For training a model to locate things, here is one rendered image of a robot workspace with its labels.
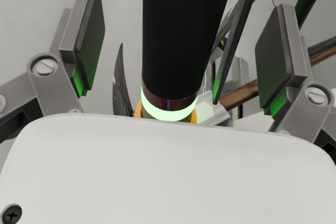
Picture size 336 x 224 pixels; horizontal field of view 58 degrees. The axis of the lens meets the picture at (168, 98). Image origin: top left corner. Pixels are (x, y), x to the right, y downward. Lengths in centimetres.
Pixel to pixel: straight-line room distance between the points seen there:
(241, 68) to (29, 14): 207
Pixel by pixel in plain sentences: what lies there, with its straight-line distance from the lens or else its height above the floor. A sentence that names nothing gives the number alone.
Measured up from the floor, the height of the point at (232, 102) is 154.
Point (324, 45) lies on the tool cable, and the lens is 31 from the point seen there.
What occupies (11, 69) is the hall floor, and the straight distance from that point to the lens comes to 233.
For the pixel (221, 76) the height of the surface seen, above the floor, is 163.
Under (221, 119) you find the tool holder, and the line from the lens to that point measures 25.
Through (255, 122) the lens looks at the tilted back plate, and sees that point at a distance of 76.
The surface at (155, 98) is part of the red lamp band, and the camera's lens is 16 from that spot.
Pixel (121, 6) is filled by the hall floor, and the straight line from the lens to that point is 258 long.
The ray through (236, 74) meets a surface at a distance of 77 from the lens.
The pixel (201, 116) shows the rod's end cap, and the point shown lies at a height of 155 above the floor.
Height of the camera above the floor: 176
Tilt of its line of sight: 59 degrees down
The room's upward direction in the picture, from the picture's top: 9 degrees clockwise
